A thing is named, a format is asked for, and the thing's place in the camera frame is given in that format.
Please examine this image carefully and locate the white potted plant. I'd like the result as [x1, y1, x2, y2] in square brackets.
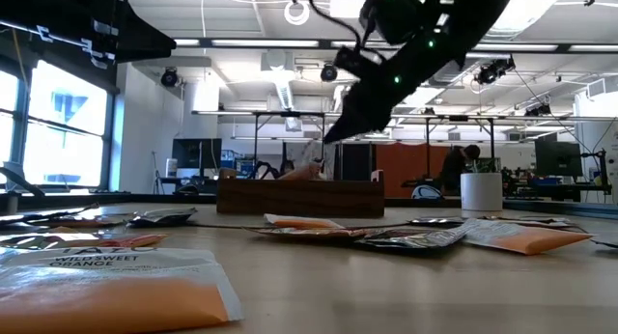
[461, 157, 504, 212]

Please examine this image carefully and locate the dark slanted strut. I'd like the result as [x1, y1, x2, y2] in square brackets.
[0, 162, 49, 215]

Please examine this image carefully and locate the black cabinet panel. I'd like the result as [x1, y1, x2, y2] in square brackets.
[332, 143, 374, 181]

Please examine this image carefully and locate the blue storage bin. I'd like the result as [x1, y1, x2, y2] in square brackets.
[220, 149, 256, 180]

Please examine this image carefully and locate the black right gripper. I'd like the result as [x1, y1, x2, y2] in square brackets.
[323, 14, 467, 145]

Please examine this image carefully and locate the black desk stand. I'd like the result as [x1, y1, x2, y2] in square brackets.
[581, 148, 613, 196]

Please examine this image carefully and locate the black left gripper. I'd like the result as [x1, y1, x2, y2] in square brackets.
[0, 0, 178, 70]

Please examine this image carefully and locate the cluttered background desk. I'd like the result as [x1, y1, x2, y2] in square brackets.
[501, 177, 614, 204]

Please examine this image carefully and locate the orange partition panel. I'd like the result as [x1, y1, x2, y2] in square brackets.
[375, 142, 453, 199]

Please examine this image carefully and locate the blue white round object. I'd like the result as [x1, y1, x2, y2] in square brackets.
[410, 183, 444, 201]

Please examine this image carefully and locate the black round ceiling spotlight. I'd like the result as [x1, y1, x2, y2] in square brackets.
[320, 62, 339, 84]
[159, 67, 180, 89]

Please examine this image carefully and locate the person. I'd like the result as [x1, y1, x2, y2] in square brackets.
[437, 144, 483, 194]

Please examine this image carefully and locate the white ventilation duct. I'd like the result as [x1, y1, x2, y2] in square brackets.
[260, 48, 301, 112]

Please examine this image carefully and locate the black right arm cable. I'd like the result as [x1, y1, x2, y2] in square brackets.
[307, 0, 387, 65]

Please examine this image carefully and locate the black computer monitor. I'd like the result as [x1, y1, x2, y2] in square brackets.
[171, 137, 223, 170]
[534, 139, 584, 179]

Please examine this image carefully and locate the overhead strip light bar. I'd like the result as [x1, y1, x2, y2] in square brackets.
[171, 37, 618, 55]

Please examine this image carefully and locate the black aluminium table frame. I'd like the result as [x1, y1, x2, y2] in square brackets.
[0, 191, 618, 220]

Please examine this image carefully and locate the black background rig frame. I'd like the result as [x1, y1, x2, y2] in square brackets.
[191, 109, 498, 181]

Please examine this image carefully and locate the black track light cluster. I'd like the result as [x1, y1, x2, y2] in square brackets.
[474, 55, 517, 87]

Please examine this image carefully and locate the large bright window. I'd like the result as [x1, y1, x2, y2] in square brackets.
[21, 58, 115, 190]

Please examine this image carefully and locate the round grey table mat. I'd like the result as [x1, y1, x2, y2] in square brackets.
[166, 206, 453, 232]

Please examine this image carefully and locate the narrow bright window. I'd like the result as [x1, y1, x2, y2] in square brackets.
[0, 68, 20, 185]

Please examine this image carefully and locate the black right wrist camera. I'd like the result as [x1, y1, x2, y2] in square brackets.
[359, 0, 425, 46]

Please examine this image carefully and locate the white coiled cable ring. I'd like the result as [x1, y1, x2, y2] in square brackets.
[283, 0, 312, 27]

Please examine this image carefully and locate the wooden tea organiser box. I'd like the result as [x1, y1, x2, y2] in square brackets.
[215, 168, 386, 220]

